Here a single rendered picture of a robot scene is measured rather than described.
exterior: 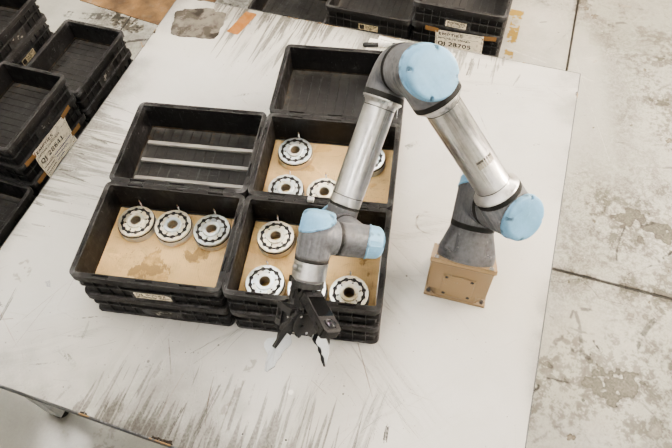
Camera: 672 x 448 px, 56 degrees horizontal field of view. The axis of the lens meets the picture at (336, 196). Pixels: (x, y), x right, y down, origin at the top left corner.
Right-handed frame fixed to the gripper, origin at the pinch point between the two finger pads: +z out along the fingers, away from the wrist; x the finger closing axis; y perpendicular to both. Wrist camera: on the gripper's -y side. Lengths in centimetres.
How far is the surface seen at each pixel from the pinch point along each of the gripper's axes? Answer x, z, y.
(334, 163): -32, -42, 47
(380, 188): -41, -38, 34
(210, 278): 4.2, -7.8, 42.7
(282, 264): -12.2, -14.4, 34.4
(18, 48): 38, -63, 202
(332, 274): -22.4, -14.6, 24.8
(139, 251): 19, -10, 60
